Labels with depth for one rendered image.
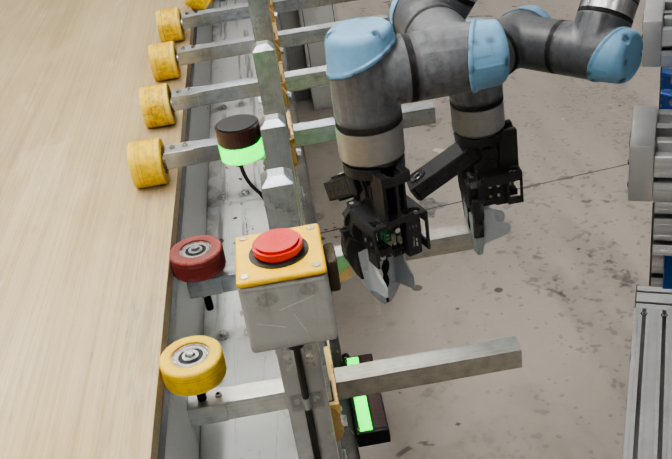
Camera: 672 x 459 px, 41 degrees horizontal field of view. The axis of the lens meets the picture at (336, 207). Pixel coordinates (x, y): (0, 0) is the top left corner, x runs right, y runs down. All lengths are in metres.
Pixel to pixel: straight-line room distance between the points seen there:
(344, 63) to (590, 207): 2.22
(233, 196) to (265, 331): 1.38
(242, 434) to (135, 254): 0.32
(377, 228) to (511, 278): 1.78
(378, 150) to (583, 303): 1.74
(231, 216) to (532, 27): 0.94
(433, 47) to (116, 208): 0.74
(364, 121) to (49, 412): 0.51
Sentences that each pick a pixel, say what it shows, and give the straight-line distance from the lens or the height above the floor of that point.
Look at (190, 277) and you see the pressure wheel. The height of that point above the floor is 0.88.
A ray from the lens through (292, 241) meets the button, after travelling 0.71.
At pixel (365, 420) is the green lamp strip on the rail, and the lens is 1.31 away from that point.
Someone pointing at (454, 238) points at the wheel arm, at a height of 0.86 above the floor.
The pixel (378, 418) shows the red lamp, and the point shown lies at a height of 0.70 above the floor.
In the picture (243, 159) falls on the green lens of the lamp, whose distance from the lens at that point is 1.21.
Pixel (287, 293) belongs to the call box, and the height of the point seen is 1.20.
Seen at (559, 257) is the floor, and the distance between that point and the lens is 2.86.
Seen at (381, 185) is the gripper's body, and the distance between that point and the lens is 0.99.
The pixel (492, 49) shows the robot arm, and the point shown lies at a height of 1.25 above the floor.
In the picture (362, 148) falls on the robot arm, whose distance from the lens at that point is 0.98.
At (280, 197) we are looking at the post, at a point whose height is 1.14.
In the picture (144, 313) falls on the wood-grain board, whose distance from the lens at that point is 1.26.
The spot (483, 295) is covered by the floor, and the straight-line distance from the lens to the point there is 2.71.
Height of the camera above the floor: 1.60
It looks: 30 degrees down
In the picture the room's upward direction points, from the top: 9 degrees counter-clockwise
